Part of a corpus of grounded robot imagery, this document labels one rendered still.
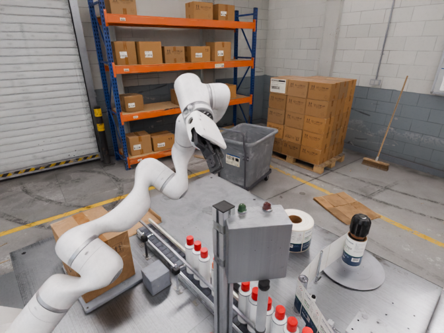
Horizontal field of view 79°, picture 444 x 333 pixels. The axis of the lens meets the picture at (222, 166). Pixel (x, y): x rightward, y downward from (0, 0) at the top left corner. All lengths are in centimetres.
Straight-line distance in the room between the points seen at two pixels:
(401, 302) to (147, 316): 110
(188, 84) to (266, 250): 51
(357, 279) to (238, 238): 89
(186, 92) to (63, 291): 73
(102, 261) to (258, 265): 51
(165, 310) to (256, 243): 73
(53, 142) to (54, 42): 149
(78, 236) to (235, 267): 53
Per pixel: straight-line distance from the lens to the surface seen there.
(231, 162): 352
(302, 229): 148
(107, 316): 141
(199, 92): 78
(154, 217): 189
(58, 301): 108
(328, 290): 142
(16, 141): 504
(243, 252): 74
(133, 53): 453
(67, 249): 103
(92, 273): 101
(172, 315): 134
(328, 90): 424
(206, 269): 126
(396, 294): 153
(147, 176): 111
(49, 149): 511
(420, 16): 534
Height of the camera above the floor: 189
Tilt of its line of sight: 24 degrees down
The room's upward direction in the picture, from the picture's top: straight up
